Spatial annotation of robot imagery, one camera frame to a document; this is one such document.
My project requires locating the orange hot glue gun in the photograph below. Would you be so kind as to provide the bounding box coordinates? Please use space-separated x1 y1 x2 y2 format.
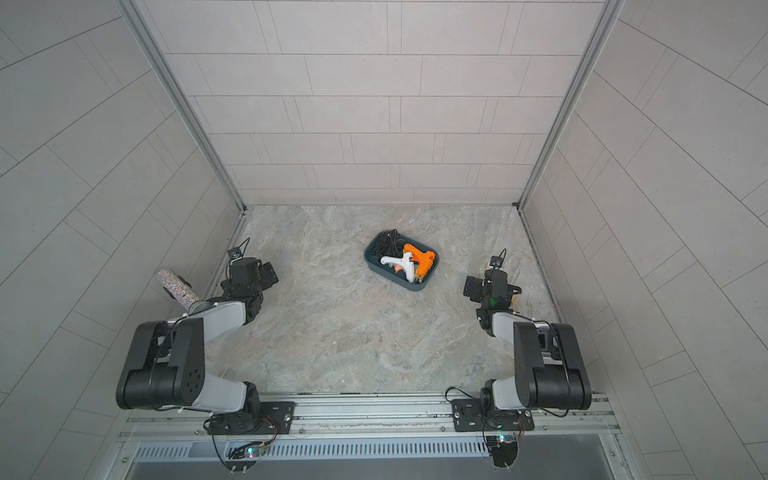
403 243 437 283

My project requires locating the white hot glue gun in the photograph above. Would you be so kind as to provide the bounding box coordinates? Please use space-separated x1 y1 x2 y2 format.
380 252 416 283

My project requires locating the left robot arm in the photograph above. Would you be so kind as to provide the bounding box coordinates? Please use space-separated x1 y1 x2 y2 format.
116 257 278 417

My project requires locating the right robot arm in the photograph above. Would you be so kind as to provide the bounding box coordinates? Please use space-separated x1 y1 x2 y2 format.
463 269 592 416

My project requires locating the teal plastic storage box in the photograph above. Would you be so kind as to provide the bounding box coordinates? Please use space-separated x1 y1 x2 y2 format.
363 229 439 292

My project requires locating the left circuit board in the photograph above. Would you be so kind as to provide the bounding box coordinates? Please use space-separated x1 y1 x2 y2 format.
227 442 269 476

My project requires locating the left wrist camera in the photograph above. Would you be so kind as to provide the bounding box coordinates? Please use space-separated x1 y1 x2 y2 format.
227 247 243 262

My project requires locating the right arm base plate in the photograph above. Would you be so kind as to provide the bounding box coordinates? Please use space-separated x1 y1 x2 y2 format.
450 398 535 433

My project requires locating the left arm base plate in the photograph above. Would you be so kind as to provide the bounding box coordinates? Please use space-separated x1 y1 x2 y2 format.
203 402 296 436

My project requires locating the aluminium mounting rail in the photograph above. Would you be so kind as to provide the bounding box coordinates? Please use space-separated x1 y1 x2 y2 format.
117 392 621 442

